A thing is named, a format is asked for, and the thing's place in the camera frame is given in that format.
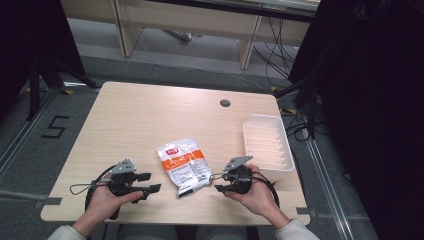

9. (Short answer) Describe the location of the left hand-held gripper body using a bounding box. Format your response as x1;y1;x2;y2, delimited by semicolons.
108;158;145;198

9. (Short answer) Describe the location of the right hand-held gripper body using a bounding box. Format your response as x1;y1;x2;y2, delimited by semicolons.
222;155;255;196

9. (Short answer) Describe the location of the white and orange snack bag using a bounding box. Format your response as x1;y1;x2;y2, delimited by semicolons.
156;138;215;200

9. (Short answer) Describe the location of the white plastic bin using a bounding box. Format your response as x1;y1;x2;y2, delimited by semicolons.
242;113;296;183

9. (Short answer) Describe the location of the person's left hand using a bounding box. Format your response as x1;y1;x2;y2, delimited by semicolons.
84;184;145;223

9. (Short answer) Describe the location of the person's right hand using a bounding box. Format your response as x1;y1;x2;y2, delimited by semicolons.
224;164;282;222

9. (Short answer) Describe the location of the grey tape strip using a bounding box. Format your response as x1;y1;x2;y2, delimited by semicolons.
295;206;318;218
32;195;63;210

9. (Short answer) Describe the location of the black metal stand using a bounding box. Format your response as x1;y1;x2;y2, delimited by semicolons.
273;74;323;140
25;54;102;122

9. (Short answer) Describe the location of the black curtain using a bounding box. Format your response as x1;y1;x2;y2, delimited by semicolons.
0;0;86;118
287;0;424;240

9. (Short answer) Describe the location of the grey right gripper wire loop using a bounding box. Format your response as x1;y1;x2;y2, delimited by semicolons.
208;172;231;183

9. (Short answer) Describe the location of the grey gripper wire loop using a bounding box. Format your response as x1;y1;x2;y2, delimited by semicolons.
208;172;231;183
68;179;113;197

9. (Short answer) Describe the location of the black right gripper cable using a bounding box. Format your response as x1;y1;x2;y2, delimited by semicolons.
251;170;281;208

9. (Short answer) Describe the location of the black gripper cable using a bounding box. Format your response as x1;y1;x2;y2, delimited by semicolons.
84;164;118;221
251;170;281;208

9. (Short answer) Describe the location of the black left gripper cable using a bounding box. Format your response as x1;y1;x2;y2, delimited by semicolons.
84;164;118;221

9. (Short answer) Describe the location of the grey left gripper wire loop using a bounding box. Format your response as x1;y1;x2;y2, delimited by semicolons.
68;179;113;197

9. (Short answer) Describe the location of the metal floor rail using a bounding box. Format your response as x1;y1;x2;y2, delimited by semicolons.
0;87;61;181
304;136;356;240

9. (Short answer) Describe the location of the bundle of black floor cables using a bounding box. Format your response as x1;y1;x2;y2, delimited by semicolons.
251;15;303;88

